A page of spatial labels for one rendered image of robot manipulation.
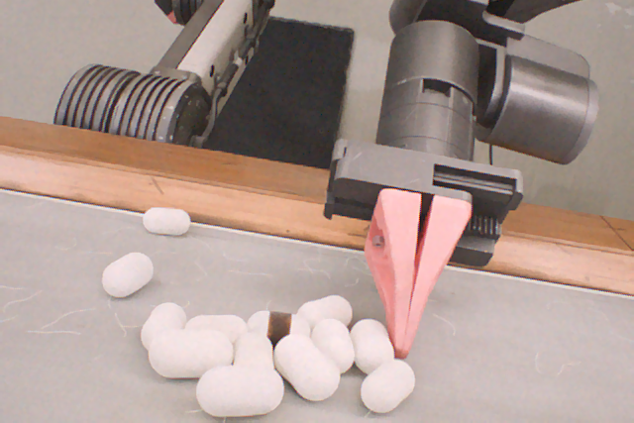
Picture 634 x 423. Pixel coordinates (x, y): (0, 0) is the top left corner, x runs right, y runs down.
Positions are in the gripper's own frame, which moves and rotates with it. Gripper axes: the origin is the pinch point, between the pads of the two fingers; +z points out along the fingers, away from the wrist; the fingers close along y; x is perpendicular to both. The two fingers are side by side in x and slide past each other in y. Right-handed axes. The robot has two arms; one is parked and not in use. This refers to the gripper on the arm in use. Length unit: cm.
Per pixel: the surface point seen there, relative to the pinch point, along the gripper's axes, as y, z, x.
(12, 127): -31.4, -17.6, 14.7
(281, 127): -26, -128, 157
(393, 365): -0.5, 2.2, -2.1
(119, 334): -13.8, 2.4, 0.4
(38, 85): -107, -127, 157
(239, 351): -7.6, 3.0, -2.1
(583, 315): 12.5, -7.1, 8.1
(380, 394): -1.0, 4.0, -2.9
